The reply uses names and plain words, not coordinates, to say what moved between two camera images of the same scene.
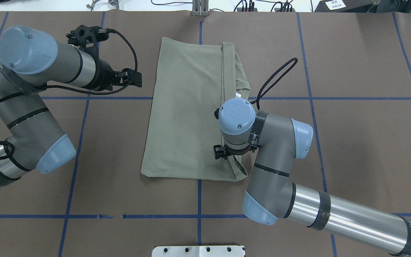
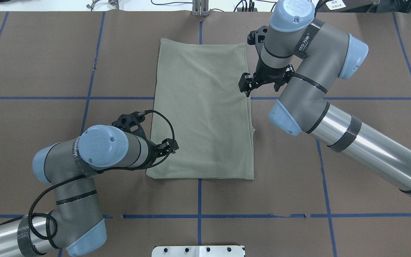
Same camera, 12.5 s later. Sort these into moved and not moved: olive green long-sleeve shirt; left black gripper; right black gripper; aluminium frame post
Moved: right black gripper; left black gripper
Not moved: aluminium frame post; olive green long-sleeve shirt
